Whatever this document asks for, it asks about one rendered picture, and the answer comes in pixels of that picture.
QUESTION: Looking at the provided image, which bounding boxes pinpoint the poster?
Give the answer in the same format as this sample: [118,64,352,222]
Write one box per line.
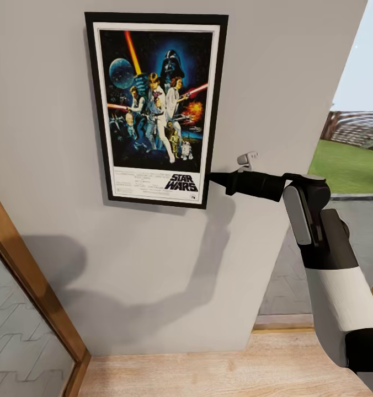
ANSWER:
[84,12,228,210]

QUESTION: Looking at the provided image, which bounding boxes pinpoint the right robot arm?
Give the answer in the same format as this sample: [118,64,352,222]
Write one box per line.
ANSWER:
[206,151,373,392]

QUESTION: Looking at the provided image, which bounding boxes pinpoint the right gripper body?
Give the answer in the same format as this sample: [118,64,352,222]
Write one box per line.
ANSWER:
[225,170,268,198]

